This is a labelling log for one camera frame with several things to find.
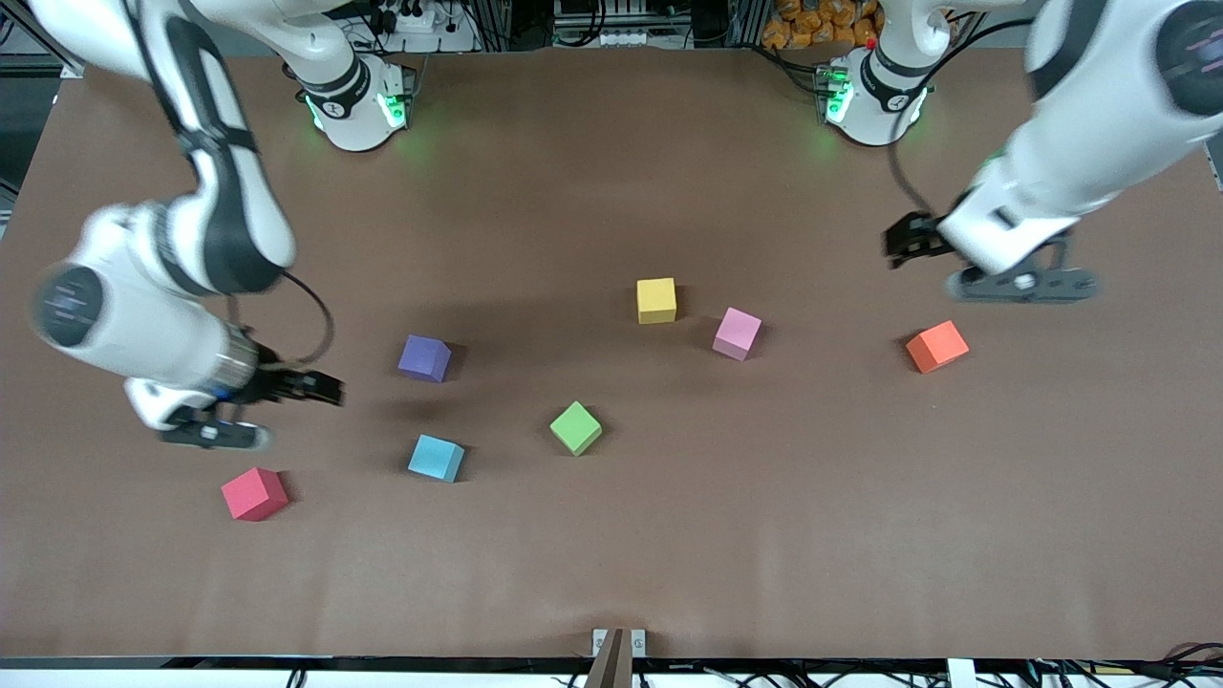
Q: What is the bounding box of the green foam cube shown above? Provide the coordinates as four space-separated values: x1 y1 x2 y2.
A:
549 399 604 458

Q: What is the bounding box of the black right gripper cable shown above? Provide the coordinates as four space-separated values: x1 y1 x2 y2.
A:
280 270 337 366

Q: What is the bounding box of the pink foam cube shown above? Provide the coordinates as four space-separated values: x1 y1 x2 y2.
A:
712 306 764 362

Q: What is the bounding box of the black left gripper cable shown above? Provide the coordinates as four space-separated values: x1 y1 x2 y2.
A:
887 141 939 221

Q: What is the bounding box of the pile of orange objects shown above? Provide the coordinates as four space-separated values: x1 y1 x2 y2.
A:
762 0 869 51

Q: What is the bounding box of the yellow foam cube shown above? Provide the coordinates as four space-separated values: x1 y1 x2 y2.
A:
636 277 678 326

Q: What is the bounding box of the orange foam cube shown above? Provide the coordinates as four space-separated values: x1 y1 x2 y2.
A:
905 319 971 375

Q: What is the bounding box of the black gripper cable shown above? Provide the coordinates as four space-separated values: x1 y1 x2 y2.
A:
280 270 337 366
887 141 939 221

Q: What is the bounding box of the silver table edge bracket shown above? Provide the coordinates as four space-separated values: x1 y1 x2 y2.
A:
591 628 648 659

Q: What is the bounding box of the black cable bundle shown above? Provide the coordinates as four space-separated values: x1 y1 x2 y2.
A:
1027 642 1223 688

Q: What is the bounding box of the brown table cover mat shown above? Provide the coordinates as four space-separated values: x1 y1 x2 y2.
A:
0 43 1223 662

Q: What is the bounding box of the purple foam cube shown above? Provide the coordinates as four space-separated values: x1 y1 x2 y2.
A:
397 333 453 384

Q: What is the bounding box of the red foam cube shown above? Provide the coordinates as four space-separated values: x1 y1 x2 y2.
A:
221 466 290 523

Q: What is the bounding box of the blue foam cube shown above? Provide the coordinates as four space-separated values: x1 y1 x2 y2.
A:
407 434 466 484

